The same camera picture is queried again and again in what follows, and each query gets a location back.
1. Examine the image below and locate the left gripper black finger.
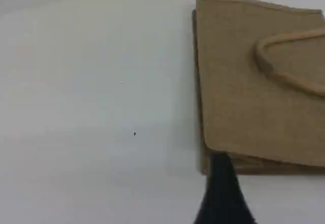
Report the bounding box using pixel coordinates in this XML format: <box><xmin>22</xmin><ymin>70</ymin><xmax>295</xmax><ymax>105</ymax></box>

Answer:
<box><xmin>192</xmin><ymin>151</ymin><xmax>257</xmax><ymax>224</ymax></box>

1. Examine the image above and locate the brown jute tote bag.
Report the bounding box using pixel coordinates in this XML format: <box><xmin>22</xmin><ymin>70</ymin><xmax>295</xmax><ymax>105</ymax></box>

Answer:
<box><xmin>191</xmin><ymin>0</ymin><xmax>325</xmax><ymax>176</ymax></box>

